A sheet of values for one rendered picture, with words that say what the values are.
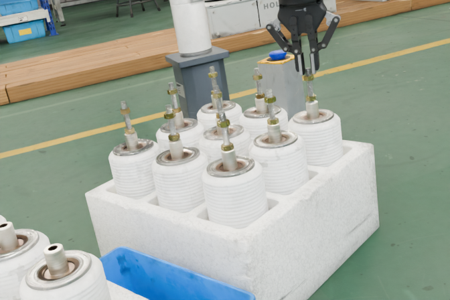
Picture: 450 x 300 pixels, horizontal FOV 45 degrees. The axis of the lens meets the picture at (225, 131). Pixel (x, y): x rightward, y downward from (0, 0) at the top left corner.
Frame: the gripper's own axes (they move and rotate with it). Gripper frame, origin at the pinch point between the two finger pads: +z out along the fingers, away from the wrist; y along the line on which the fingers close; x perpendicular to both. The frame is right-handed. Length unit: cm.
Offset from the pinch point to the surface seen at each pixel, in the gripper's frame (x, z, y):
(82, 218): -7, 35, 60
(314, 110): 1.0, 8.5, -0.5
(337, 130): 1.9, 12.2, -4.5
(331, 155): 3.7, 16.3, -3.1
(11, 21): -337, 17, 328
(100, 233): 16.7, 25.3, 39.3
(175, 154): 17.8, 9.3, 20.3
